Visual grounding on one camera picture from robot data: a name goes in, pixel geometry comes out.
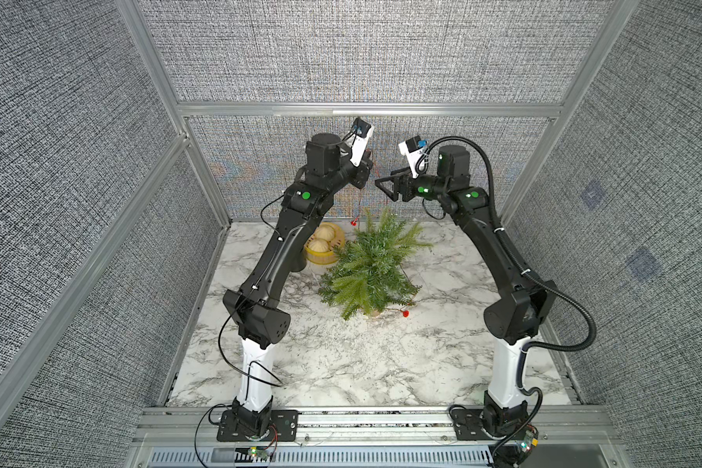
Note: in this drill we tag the white steamed bun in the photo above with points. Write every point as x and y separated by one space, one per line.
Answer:
319 246
325 232

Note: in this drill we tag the yellow bamboo steamer basket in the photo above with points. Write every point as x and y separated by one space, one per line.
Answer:
327 258

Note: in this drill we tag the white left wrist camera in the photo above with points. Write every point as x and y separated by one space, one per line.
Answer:
361 131

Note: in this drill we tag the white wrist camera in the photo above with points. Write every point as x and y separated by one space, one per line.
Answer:
415 151
361 131

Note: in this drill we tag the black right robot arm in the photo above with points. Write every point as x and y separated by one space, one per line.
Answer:
522 306

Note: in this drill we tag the small green christmas tree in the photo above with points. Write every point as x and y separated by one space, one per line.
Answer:
335 285

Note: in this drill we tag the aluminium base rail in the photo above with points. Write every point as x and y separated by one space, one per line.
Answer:
568 436

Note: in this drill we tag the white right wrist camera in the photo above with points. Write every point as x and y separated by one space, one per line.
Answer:
415 151

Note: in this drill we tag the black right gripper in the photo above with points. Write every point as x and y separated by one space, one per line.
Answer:
402 180

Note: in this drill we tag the red string lights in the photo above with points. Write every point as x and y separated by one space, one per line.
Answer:
355 221

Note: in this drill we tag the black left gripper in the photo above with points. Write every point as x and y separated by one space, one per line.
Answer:
361 173

